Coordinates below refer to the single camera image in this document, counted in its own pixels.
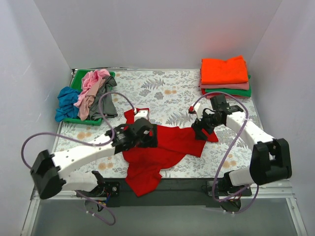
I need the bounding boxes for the red t shirt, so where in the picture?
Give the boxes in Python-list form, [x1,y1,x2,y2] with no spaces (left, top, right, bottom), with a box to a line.
[201,88,212,97]
[122,107,219,198]

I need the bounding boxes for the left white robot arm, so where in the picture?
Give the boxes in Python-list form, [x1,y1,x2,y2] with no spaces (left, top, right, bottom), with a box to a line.
[30,118,158,200]

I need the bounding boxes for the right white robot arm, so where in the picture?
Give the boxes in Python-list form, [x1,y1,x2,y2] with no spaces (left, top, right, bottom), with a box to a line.
[189,94,292,196]

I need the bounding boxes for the folded light pink t shirt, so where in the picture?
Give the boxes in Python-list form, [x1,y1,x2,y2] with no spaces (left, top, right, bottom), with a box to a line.
[206,94,251,100]

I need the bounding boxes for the folded red t shirt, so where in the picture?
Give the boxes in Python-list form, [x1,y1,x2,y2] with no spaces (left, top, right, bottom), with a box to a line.
[201,88,212,97]

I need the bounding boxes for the folded green t shirt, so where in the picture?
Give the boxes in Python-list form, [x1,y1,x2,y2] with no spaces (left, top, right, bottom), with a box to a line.
[205,86,252,97]

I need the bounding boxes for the grey t shirt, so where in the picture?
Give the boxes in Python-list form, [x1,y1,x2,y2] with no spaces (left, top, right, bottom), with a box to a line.
[88,75,118,120]

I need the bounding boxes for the folded orange t shirt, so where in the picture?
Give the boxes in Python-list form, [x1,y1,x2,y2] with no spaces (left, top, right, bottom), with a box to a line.
[201,55,249,85]

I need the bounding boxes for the blue t shirt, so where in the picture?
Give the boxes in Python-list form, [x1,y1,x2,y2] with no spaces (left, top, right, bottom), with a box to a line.
[55,87,80,122]

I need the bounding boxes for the green plastic tray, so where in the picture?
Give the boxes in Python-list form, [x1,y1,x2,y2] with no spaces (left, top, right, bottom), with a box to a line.
[63,69,115,126]

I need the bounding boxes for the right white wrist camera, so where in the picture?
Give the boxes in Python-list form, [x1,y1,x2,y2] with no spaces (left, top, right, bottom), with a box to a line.
[188,102,203,118]

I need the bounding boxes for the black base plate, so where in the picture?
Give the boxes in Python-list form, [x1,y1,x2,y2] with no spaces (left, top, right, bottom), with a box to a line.
[98,177,252,207]

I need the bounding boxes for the aluminium frame rail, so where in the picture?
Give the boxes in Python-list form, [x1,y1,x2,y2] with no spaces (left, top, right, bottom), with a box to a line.
[22,180,307,236]

